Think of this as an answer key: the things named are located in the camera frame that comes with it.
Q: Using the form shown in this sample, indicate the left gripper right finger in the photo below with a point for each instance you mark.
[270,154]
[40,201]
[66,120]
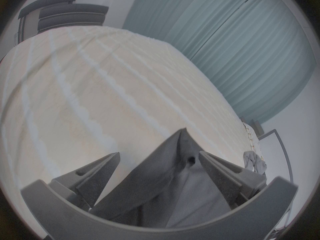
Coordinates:
[225,176]

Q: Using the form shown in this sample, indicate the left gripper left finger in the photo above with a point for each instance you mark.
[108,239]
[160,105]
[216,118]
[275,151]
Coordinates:
[97,174]

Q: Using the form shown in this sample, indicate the black T-shirt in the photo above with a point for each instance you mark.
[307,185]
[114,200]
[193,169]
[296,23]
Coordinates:
[150,179]

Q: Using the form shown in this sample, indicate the bed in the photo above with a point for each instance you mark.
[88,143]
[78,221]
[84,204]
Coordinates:
[100,84]

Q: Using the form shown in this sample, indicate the grey garment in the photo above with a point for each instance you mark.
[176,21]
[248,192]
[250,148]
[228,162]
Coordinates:
[250,160]

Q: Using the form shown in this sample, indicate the white printed pillow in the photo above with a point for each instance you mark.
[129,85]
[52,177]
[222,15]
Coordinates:
[253,141]

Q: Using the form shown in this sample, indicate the grey bedside table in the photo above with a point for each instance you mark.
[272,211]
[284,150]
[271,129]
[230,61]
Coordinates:
[253,125]

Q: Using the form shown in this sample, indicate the blue-green curtain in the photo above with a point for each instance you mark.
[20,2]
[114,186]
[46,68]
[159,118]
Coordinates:
[175,14]
[262,59]

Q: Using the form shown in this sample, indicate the black chest of drawers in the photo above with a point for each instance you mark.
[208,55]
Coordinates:
[72,16]

